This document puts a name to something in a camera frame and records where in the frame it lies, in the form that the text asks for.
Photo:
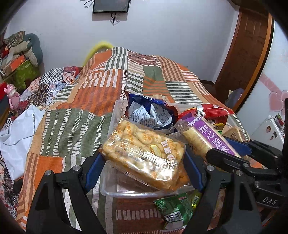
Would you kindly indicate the striped patchwork bedspread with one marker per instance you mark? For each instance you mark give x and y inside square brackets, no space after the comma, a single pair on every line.
[77,120]

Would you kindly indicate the pink plush toy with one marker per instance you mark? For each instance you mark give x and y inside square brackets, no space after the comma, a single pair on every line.
[12,95]

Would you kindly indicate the wooden wardrobe frame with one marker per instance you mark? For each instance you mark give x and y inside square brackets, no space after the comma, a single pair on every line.
[246,56]

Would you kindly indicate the white plastic sheet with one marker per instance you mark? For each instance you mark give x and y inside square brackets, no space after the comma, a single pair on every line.
[16,140]

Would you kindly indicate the tan wafer bar pack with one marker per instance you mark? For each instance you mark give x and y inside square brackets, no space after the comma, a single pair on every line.
[234,133]

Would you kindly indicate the blue snack bag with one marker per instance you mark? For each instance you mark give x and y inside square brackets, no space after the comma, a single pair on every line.
[150,112]

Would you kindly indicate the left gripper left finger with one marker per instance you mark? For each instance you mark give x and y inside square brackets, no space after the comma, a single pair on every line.
[47,212]

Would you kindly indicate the white mini fridge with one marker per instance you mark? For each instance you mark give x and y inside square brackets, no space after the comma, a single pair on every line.
[270,132]

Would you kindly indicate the green snack packet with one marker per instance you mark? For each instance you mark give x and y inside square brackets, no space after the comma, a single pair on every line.
[177,210]

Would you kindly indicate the purple label rice cracker pack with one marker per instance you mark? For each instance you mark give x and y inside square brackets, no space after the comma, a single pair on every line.
[203,137]

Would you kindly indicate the small wall monitor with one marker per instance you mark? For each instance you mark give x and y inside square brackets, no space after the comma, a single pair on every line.
[110,6]

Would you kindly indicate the golden biscuit tray pack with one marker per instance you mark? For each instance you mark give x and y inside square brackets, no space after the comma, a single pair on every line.
[148,156]

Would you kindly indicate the pile of cushions and boxes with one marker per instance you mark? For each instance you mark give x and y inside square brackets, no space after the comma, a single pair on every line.
[17,45]

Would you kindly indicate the yellow foam tube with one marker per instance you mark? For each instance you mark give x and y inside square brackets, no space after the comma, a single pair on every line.
[101,46]

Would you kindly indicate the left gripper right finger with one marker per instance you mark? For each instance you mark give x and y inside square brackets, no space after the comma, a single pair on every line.
[239,212]

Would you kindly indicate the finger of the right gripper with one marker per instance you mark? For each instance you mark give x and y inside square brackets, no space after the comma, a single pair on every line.
[228,162]
[240,146]

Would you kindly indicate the clear plastic storage bin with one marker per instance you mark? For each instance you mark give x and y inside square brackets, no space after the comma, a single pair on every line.
[114,183]

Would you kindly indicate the red snack bag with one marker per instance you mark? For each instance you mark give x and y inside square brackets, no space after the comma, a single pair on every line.
[217,116]

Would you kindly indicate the checkered patchwork quilt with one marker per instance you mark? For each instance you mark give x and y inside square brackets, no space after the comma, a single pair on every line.
[40,93]

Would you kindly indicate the green gift bag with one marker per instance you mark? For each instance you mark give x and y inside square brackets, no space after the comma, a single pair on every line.
[25,74]

